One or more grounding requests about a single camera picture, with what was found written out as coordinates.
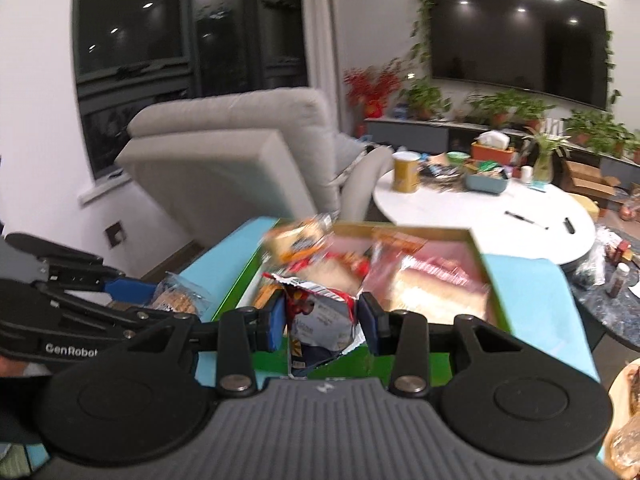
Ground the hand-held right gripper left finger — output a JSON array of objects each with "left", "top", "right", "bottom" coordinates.
[{"left": 125, "top": 294, "right": 289, "bottom": 394}]

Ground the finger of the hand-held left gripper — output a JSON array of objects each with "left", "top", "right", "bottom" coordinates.
[
  {"left": 4, "top": 232, "right": 159, "bottom": 306},
  {"left": 30, "top": 284, "right": 199, "bottom": 337}
]

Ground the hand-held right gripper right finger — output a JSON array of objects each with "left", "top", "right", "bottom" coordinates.
[{"left": 359, "top": 292, "right": 524, "bottom": 395}]

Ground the brown pastry clear packet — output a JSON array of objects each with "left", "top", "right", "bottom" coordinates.
[{"left": 150, "top": 272, "right": 214, "bottom": 319}]

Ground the grey blue snack bag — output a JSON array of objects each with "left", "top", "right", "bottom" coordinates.
[{"left": 262, "top": 272, "right": 367, "bottom": 379}]

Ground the green cardboard box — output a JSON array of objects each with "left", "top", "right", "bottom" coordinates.
[{"left": 210, "top": 220, "right": 514, "bottom": 386}]

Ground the bread loaf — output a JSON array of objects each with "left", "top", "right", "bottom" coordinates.
[{"left": 362, "top": 240, "right": 494, "bottom": 327}]

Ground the orange dark snack bag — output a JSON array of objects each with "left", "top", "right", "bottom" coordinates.
[{"left": 262, "top": 215, "right": 336, "bottom": 264}]

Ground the white round table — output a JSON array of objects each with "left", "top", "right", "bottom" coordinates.
[{"left": 372, "top": 165, "right": 597, "bottom": 267}]

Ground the yellow can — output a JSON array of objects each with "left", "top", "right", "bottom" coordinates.
[{"left": 392, "top": 151, "right": 422, "bottom": 194}]

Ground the beige recliner sofa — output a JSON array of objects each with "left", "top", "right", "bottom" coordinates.
[{"left": 115, "top": 87, "right": 396, "bottom": 224}]

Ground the blue basket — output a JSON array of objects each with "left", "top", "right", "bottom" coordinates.
[{"left": 462, "top": 170, "right": 511, "bottom": 195}]

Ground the black pen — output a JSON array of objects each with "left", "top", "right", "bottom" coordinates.
[{"left": 504, "top": 210, "right": 549, "bottom": 231}]

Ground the orange tissue box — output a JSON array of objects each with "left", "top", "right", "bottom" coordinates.
[{"left": 470, "top": 131, "right": 516, "bottom": 166}]

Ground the red berry decoration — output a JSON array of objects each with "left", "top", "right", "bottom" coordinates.
[{"left": 342, "top": 62, "right": 404, "bottom": 122}]

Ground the glass vase with plant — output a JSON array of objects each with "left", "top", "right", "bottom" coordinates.
[{"left": 522, "top": 127, "right": 571, "bottom": 185}]

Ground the dark round marble table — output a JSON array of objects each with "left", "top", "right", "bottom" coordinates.
[{"left": 570, "top": 230, "right": 640, "bottom": 352}]

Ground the brown bottle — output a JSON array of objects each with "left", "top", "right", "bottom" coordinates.
[{"left": 606, "top": 262, "right": 630, "bottom": 297}]

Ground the row of potted plants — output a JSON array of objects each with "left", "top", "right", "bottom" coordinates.
[{"left": 400, "top": 77, "right": 640, "bottom": 161}]

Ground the open cardboard box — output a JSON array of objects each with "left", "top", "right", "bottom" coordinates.
[{"left": 562, "top": 157, "right": 621, "bottom": 202}]

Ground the dark window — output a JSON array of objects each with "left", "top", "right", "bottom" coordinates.
[{"left": 72, "top": 0, "right": 309, "bottom": 181}]

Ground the bread in clear plastic bag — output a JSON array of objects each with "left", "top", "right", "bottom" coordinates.
[{"left": 602, "top": 360, "right": 640, "bottom": 476}]

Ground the white curtain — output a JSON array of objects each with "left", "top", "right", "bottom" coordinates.
[{"left": 299, "top": 0, "right": 342, "bottom": 107}]

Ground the dark wall socket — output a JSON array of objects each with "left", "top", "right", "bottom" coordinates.
[{"left": 104, "top": 221, "right": 126, "bottom": 249}]

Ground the wall television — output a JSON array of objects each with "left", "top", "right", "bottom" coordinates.
[{"left": 430, "top": 0, "right": 609, "bottom": 112}]

